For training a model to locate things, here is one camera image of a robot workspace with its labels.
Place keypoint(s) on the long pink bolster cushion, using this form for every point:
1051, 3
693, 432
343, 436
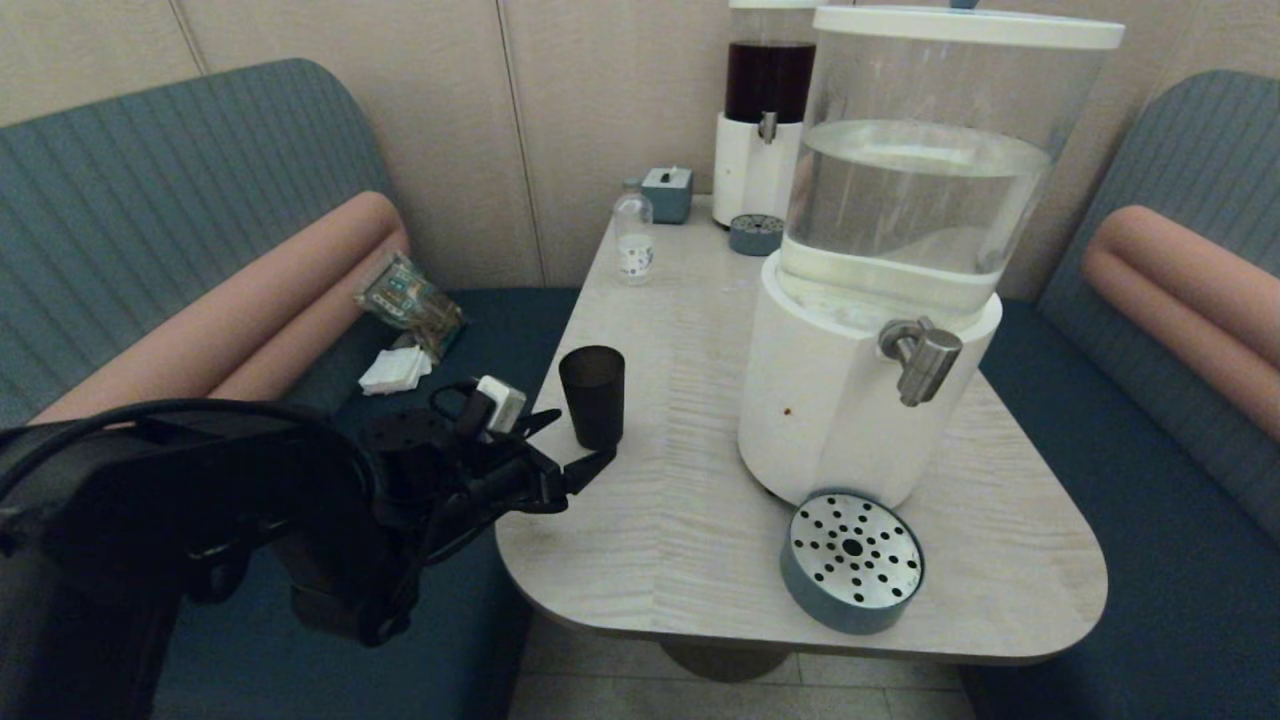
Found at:
300, 270

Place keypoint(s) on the large blue perforated drip tray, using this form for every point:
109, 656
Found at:
845, 600

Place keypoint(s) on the teal empty bench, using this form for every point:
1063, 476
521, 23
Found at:
1150, 560

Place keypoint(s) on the blue tissue box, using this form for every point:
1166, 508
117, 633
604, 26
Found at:
668, 198

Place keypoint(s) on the silver water dispenser tap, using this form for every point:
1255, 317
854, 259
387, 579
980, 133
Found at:
927, 358

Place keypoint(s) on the small clear plastic bottle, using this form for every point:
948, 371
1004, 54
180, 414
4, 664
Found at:
634, 250

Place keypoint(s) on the short pink bolster cushion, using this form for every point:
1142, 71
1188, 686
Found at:
1190, 300

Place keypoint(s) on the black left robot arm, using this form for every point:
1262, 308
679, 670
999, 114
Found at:
200, 520

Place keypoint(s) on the teal bench with snack bag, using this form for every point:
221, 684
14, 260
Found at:
150, 200

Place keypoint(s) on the small blue drip tray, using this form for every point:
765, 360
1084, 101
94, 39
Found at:
755, 238

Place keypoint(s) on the black plastic cup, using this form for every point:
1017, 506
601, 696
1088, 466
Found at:
593, 400

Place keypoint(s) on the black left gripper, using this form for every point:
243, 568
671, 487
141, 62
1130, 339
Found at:
510, 475

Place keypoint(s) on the white paper napkins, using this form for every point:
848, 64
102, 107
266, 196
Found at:
395, 373

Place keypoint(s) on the small silver dispenser tap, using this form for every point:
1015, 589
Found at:
767, 128

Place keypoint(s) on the clear snack bag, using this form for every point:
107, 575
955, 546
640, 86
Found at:
410, 303

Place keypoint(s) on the round table pedestal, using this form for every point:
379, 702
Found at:
725, 660

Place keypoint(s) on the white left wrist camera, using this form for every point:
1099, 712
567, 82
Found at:
498, 402

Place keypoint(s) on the small dark drink dispenser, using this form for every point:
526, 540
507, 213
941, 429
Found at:
750, 168

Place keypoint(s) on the large clear water dispenser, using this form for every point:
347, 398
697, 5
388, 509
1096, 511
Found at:
850, 380

